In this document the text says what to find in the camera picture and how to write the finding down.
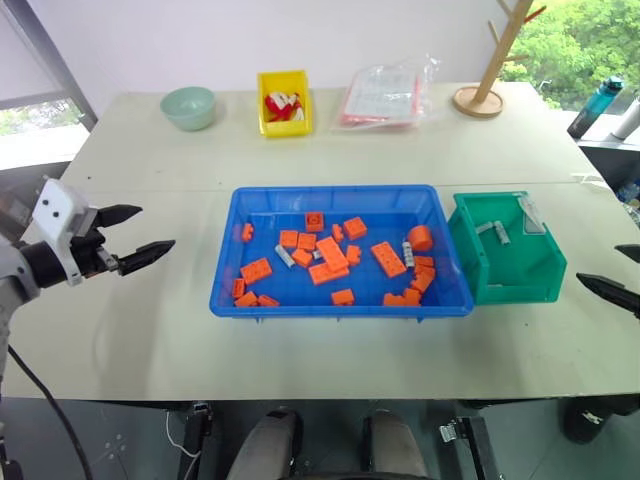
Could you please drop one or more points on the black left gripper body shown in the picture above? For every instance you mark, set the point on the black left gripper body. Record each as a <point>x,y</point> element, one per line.
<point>89,250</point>

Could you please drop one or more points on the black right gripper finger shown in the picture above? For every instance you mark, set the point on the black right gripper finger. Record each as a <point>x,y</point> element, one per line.
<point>612,291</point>
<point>631,251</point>

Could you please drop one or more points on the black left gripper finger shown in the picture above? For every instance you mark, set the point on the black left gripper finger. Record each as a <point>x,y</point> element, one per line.
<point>145,256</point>
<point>120,214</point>

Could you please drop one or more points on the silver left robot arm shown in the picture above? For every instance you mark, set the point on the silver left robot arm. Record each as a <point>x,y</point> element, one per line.
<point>11,280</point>

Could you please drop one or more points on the green plastic bin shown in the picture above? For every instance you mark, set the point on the green plastic bin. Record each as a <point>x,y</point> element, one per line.
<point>545,272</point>

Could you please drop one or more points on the dark side table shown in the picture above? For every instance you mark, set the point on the dark side table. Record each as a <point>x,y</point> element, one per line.
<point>612,165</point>

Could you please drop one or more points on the small orange building block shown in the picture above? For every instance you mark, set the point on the small orange building block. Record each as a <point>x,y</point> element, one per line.
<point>239,288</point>
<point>246,232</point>
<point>338,233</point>

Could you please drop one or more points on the clear plastic label plate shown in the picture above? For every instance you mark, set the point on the clear plastic label plate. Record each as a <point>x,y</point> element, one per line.
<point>531,217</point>

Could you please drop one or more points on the mint green bowl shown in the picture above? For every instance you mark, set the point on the mint green bowl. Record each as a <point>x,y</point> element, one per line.
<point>189,111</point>

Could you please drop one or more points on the black rounded shape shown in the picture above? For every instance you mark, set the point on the black rounded shape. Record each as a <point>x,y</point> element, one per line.
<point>592,417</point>

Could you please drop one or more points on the white water bottle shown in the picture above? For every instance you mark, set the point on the white water bottle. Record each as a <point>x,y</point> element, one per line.
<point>629,120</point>

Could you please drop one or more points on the blue plastic tray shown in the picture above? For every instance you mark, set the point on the blue plastic tray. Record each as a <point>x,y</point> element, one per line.
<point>280,210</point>

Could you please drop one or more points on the teal and black water bottle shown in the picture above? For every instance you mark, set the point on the teal and black water bottle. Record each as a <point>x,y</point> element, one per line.
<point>592,107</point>

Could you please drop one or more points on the yellow plastic bin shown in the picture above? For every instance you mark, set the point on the yellow plastic bin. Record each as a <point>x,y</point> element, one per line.
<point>285,129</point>

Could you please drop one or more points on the orange plastic building brick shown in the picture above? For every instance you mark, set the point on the orange plastic building brick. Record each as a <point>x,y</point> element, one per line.
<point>333,254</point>
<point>388,259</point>

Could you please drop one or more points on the red and white parts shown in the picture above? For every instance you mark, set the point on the red and white parts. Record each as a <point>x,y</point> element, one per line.
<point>283,106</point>

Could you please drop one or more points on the orange cylinder block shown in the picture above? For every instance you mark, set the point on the orange cylinder block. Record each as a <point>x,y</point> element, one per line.
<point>420,238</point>

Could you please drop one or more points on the wooden branch rack stand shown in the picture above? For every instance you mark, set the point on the wooden branch rack stand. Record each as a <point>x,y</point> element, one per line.
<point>486,87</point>

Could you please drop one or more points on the grey rounded shape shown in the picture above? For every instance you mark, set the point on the grey rounded shape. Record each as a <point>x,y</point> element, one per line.
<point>395,445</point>
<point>265,445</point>

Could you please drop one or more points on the clear bag with papers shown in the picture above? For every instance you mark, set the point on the clear bag with papers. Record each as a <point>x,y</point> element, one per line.
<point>382,97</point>

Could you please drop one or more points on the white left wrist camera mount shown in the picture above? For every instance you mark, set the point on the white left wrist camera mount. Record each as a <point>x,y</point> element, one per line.
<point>56,210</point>

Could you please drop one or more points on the black table leg bracket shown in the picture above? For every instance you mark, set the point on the black table leg bracket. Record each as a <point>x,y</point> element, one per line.
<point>472,445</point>
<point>196,430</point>

